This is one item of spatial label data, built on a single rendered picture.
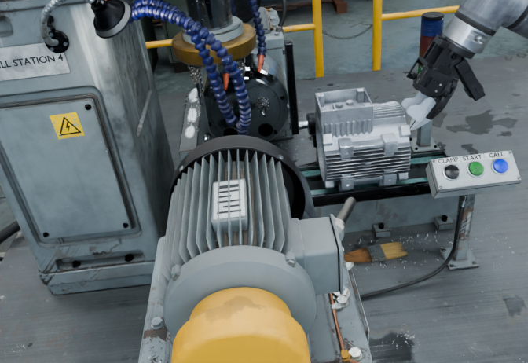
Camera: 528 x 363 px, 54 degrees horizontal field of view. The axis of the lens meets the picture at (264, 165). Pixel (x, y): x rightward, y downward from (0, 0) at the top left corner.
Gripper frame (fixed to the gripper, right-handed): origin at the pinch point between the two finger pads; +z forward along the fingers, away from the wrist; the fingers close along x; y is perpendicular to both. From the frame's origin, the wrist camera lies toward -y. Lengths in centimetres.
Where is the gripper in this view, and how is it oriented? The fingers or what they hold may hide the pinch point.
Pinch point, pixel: (416, 126)
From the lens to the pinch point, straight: 124.7
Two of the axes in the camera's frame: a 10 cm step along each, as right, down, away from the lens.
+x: 0.6, 5.4, -8.4
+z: -4.1, 7.8, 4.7
